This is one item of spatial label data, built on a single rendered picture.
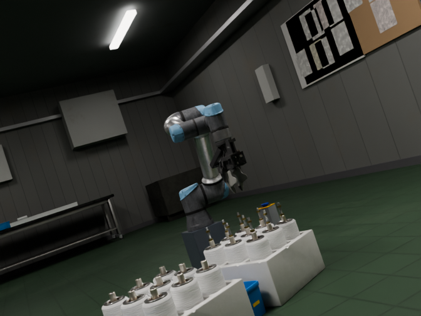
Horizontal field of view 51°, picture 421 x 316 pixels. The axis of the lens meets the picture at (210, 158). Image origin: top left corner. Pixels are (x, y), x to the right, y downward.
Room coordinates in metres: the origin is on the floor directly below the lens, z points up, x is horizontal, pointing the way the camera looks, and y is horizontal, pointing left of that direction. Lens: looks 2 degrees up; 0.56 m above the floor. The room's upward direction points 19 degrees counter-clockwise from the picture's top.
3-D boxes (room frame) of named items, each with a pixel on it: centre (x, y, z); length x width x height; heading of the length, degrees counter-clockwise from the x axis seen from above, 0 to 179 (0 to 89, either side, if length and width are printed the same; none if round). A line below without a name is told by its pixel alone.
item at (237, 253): (1.88, 0.02, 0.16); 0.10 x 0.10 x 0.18
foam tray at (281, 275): (1.97, -0.05, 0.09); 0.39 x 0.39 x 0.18; 50
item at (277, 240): (1.89, -0.14, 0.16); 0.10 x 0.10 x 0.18
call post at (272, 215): (2.24, -0.18, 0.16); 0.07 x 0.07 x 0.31; 50
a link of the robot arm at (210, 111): (1.79, -0.07, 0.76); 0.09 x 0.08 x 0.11; 9
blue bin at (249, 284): (1.75, 0.12, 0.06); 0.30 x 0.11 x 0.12; 49
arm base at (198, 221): (2.42, 0.17, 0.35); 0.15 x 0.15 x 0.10
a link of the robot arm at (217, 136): (1.79, -0.07, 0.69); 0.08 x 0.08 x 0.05
